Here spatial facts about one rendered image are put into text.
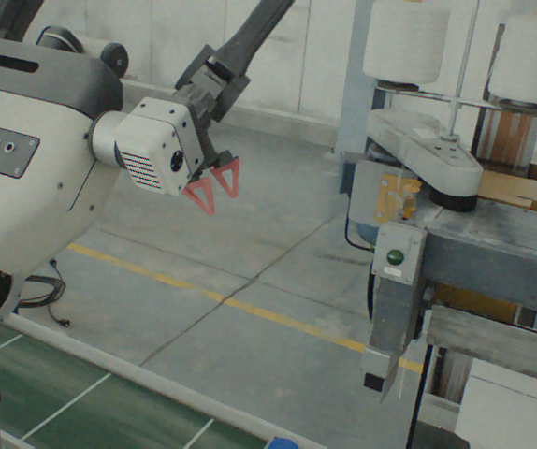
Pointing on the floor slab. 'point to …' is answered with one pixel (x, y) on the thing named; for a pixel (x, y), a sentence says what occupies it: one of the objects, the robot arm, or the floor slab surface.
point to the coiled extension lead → (48, 294)
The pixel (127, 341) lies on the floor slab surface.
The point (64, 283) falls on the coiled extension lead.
